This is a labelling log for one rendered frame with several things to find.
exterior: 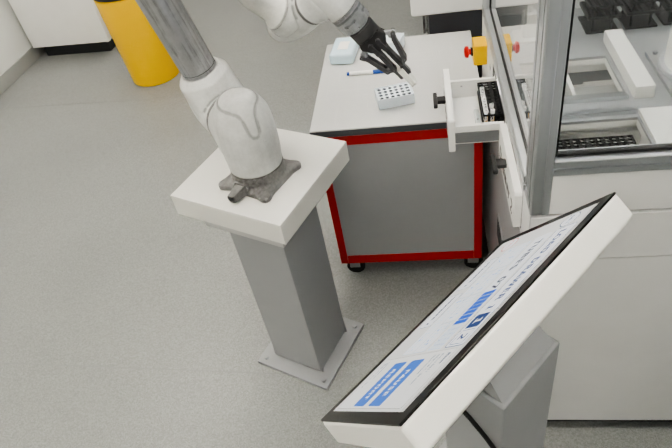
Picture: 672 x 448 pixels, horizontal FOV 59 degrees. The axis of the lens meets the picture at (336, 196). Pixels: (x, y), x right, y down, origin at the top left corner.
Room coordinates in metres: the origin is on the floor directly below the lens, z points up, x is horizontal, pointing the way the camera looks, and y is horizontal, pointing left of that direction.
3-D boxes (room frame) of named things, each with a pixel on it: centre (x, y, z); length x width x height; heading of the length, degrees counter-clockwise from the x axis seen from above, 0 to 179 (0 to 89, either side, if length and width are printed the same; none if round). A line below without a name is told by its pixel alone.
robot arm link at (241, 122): (1.37, 0.21, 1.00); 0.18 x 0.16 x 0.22; 23
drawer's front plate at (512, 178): (1.12, -0.44, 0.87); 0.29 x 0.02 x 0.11; 168
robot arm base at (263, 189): (1.35, 0.22, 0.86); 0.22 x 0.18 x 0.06; 141
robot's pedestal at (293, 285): (1.37, 0.20, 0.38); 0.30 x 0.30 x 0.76; 55
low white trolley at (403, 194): (1.89, -0.31, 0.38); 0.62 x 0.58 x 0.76; 168
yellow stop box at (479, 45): (1.75, -0.57, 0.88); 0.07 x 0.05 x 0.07; 168
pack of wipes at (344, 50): (2.13, -0.15, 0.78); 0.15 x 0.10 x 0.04; 161
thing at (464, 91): (1.41, -0.59, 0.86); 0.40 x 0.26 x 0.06; 78
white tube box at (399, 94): (1.74, -0.27, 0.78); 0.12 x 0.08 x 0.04; 90
